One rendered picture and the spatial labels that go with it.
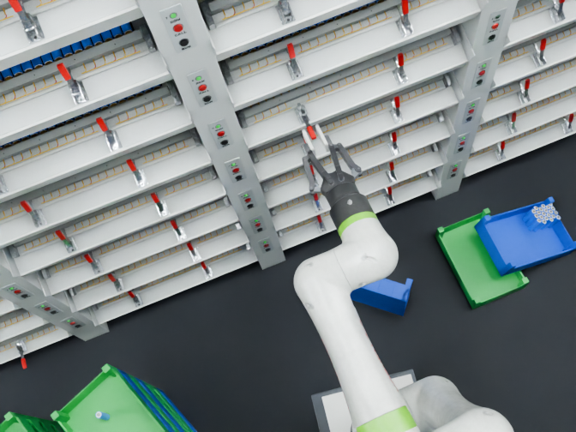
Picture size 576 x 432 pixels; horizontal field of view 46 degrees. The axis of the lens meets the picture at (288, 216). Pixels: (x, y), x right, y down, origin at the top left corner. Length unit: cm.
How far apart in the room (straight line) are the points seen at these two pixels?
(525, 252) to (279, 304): 89
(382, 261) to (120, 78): 64
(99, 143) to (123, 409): 81
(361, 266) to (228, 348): 113
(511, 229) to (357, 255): 119
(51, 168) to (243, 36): 53
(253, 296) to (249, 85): 114
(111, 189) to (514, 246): 143
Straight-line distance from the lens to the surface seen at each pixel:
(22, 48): 126
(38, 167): 160
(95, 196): 175
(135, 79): 139
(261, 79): 155
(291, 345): 245
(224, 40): 139
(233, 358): 247
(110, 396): 205
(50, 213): 178
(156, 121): 155
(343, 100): 174
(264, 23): 139
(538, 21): 192
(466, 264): 254
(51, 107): 141
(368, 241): 144
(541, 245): 258
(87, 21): 124
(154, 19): 126
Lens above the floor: 240
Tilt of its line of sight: 67 degrees down
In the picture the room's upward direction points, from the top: 16 degrees counter-clockwise
